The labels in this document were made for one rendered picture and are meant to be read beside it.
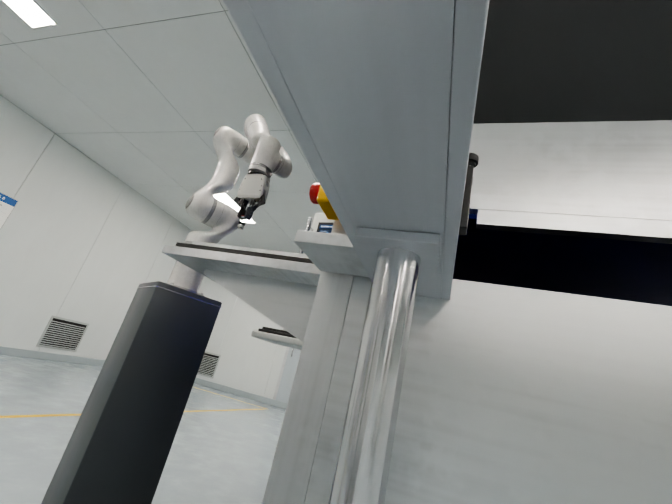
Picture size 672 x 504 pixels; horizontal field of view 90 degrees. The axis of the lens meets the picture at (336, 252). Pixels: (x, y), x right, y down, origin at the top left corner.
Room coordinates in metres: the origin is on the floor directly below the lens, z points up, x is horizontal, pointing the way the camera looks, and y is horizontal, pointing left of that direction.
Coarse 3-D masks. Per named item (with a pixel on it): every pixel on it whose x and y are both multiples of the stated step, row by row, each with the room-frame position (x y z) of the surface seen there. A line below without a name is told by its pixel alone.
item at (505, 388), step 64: (448, 320) 0.52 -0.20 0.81; (512, 320) 0.49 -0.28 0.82; (576, 320) 0.46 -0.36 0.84; (640, 320) 0.44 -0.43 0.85; (448, 384) 0.52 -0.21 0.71; (512, 384) 0.49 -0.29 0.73; (576, 384) 0.46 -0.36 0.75; (640, 384) 0.44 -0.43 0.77; (320, 448) 0.58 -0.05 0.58; (448, 448) 0.52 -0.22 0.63; (512, 448) 0.49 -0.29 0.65; (576, 448) 0.46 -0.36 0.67; (640, 448) 0.44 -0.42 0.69
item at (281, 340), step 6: (252, 336) 1.58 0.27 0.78; (258, 336) 1.56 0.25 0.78; (264, 336) 1.54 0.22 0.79; (270, 336) 1.53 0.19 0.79; (276, 336) 1.52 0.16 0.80; (282, 336) 1.50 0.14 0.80; (270, 342) 1.69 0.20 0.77; (276, 342) 1.58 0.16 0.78; (282, 342) 1.50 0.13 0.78; (288, 342) 1.48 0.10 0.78; (294, 342) 1.47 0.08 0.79; (300, 342) 1.46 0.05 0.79; (300, 348) 1.59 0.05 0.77
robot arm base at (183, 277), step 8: (176, 264) 1.31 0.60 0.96; (176, 272) 1.30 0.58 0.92; (184, 272) 1.30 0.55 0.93; (192, 272) 1.31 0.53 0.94; (168, 280) 1.32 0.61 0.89; (176, 280) 1.30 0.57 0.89; (184, 280) 1.30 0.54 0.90; (192, 280) 1.32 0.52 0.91; (200, 280) 1.35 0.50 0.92; (184, 288) 1.28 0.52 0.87; (192, 288) 1.33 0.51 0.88
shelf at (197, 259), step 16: (176, 256) 0.76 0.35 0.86; (192, 256) 0.73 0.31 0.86; (208, 256) 0.71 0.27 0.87; (224, 256) 0.70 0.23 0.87; (240, 256) 0.69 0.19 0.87; (256, 256) 0.67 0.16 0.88; (240, 272) 0.77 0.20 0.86; (256, 272) 0.73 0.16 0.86; (272, 272) 0.70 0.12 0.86; (288, 272) 0.66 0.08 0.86; (304, 272) 0.64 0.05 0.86; (320, 272) 0.62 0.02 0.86
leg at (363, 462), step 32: (384, 256) 0.35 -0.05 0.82; (416, 256) 0.34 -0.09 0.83; (384, 288) 0.34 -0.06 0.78; (384, 320) 0.34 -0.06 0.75; (384, 352) 0.34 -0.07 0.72; (352, 384) 0.36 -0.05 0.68; (384, 384) 0.34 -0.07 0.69; (352, 416) 0.35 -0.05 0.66; (384, 416) 0.34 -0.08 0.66; (352, 448) 0.34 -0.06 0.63; (384, 448) 0.34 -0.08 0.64; (352, 480) 0.34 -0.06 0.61; (384, 480) 0.35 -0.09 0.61
